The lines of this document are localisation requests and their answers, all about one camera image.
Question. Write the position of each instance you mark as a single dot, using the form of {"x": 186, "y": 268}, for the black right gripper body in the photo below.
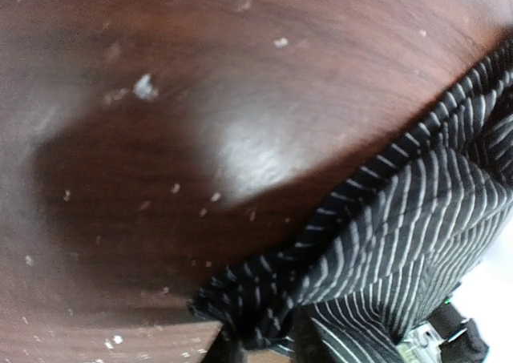
{"x": 445, "y": 336}

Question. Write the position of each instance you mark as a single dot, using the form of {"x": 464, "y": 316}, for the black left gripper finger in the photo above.
{"x": 227, "y": 346}

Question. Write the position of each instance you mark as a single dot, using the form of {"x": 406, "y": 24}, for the black striped underwear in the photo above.
{"x": 388, "y": 245}

